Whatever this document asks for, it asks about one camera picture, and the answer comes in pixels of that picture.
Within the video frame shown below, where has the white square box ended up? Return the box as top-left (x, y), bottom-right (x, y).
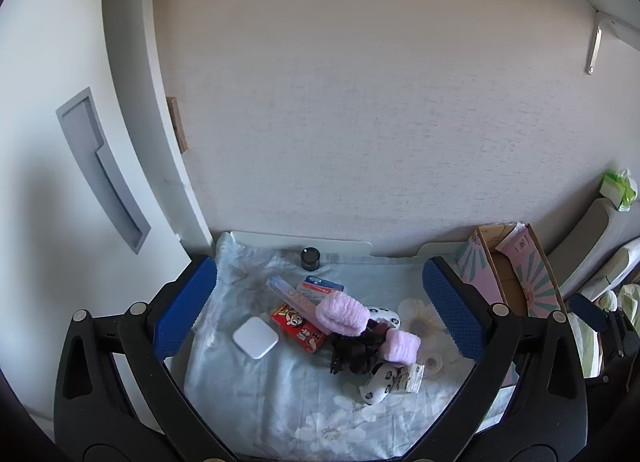
top-left (232, 316), bottom-right (280, 359)

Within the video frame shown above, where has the green tissue pack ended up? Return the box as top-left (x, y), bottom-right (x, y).
top-left (600, 168), bottom-right (638, 213)

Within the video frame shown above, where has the blue red floss box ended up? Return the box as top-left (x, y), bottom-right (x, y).
top-left (299, 276), bottom-right (347, 299)

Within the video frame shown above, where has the clear tape roll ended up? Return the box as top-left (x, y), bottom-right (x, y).
top-left (417, 348), bottom-right (448, 368)

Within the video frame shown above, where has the black hair claw clip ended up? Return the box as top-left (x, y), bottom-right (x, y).
top-left (327, 328), bottom-right (388, 377)

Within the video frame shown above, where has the white wall bracket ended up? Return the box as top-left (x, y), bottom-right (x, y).
top-left (585, 9), bottom-right (640, 75)

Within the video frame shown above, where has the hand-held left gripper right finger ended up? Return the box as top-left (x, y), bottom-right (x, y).
top-left (407, 256), bottom-right (587, 462)

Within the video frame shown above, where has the cardboard box with pink print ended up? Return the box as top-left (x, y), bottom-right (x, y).
top-left (455, 222), bottom-right (568, 320)

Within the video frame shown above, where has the red cartoon box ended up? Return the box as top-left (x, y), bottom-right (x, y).
top-left (270, 303), bottom-right (331, 354)

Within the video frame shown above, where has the panda print sock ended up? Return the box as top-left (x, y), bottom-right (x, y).
top-left (367, 306), bottom-right (403, 330)
top-left (360, 362), bottom-right (401, 405)

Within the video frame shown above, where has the printed tissue pack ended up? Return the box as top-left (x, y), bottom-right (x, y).
top-left (392, 363), bottom-right (426, 395)

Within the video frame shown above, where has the wooden wall block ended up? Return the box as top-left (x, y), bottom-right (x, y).
top-left (166, 97), bottom-right (188, 153)

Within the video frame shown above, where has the cream cushion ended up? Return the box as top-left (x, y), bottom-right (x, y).
top-left (575, 237), bottom-right (640, 303)

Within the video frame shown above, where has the white wardrobe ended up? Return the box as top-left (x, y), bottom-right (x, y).
top-left (0, 0), bottom-right (216, 423)

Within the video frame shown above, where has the long pink box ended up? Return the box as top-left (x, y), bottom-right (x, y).
top-left (266, 276), bottom-right (326, 315)

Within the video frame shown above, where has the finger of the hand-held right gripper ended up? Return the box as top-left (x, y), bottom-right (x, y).
top-left (567, 292), bottom-right (608, 328)

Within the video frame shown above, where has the green yellow striped blanket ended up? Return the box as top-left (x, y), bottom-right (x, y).
top-left (570, 282), bottom-right (640, 378)

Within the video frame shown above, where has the pink fuzzy sock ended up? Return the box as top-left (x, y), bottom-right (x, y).
top-left (316, 292), bottom-right (372, 338)
top-left (382, 329), bottom-right (423, 365)

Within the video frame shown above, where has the floral printed cloth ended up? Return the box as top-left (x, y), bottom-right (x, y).
top-left (182, 231), bottom-right (518, 460)

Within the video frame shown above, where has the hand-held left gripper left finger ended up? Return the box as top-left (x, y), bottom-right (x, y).
top-left (54, 254), bottom-right (236, 462)

